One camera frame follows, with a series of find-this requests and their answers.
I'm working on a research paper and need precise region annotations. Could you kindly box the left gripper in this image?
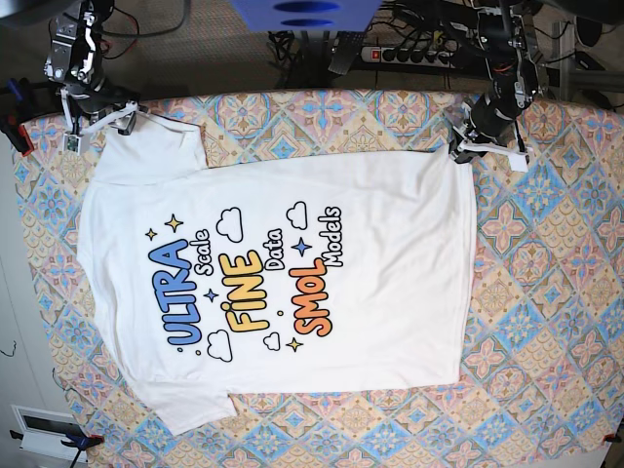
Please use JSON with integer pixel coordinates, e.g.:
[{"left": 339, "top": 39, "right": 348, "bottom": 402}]
[{"left": 450, "top": 95, "right": 520, "bottom": 165}]

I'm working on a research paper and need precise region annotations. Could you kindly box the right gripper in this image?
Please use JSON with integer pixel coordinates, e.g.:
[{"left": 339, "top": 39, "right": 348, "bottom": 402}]
[{"left": 67, "top": 85, "right": 150, "bottom": 137}]

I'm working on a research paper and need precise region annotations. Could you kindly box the white printed T-shirt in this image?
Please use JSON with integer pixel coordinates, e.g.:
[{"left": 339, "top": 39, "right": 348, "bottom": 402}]
[{"left": 77, "top": 116, "right": 477, "bottom": 435}]

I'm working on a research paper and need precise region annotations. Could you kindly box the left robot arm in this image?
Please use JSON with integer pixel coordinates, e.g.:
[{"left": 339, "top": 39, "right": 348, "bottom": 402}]
[{"left": 453, "top": 1, "right": 542, "bottom": 144}]

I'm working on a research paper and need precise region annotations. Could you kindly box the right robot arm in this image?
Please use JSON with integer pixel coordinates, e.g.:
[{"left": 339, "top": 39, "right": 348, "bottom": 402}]
[{"left": 44, "top": 1, "right": 380, "bottom": 153}]

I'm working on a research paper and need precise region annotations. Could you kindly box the white power strip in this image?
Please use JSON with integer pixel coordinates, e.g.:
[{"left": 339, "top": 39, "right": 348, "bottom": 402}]
[{"left": 360, "top": 46, "right": 454, "bottom": 68}]

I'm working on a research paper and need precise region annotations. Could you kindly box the red black table clamp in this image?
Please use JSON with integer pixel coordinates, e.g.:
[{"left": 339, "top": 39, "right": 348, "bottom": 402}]
[{"left": 1, "top": 78, "right": 34, "bottom": 157}]

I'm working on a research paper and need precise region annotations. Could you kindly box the blue plastic bin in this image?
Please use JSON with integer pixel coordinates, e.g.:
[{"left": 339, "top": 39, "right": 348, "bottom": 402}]
[{"left": 230, "top": 0, "right": 381, "bottom": 32}]

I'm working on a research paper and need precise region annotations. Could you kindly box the black round stool base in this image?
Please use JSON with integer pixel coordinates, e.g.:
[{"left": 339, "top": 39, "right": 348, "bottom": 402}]
[{"left": 574, "top": 17, "right": 603, "bottom": 48}]

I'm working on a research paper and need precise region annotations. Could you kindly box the patterned tablecloth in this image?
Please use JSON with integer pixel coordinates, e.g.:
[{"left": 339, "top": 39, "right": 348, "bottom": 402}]
[{"left": 12, "top": 102, "right": 623, "bottom": 467}]

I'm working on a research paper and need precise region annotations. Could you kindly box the orange clamp at right edge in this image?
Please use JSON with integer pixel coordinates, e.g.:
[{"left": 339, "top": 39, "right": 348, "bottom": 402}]
[{"left": 603, "top": 434, "right": 623, "bottom": 444}]

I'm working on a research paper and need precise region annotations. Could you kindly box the blue orange spring clamp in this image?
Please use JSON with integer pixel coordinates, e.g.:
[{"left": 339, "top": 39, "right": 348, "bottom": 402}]
[{"left": 9, "top": 430, "right": 104, "bottom": 452}]

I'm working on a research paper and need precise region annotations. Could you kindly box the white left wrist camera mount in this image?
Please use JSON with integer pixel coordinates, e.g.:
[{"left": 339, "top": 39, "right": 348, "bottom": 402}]
[{"left": 457, "top": 121, "right": 530, "bottom": 173}]

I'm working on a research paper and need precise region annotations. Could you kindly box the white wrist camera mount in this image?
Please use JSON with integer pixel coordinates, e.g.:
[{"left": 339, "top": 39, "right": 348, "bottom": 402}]
[
  {"left": 457, "top": 121, "right": 530, "bottom": 173},
  {"left": 59, "top": 87, "right": 139, "bottom": 154}
]

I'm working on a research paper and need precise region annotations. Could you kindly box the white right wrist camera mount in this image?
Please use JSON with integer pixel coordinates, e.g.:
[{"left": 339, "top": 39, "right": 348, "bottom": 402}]
[{"left": 59, "top": 87, "right": 139, "bottom": 154}]

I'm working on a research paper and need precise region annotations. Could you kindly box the white wall socket box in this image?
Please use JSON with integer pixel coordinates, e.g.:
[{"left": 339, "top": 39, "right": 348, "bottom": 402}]
[{"left": 11, "top": 405, "right": 84, "bottom": 467}]

